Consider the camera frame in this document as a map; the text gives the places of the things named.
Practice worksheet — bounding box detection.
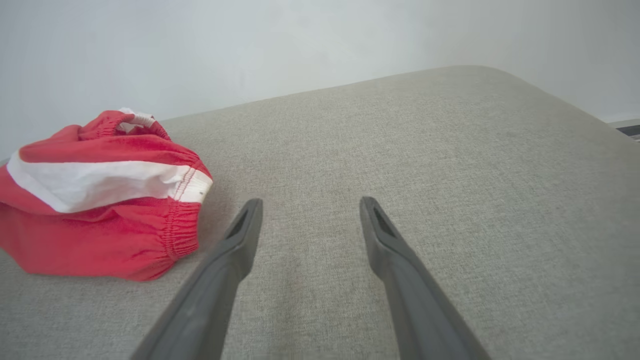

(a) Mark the grey fabric sofa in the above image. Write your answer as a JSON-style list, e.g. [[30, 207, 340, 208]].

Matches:
[[0, 65, 640, 360]]

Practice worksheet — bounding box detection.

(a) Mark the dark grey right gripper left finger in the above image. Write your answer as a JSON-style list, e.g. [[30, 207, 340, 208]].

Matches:
[[130, 198, 264, 360]]

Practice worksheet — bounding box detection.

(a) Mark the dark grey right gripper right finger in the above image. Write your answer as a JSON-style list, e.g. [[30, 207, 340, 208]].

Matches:
[[359, 196, 493, 360]]

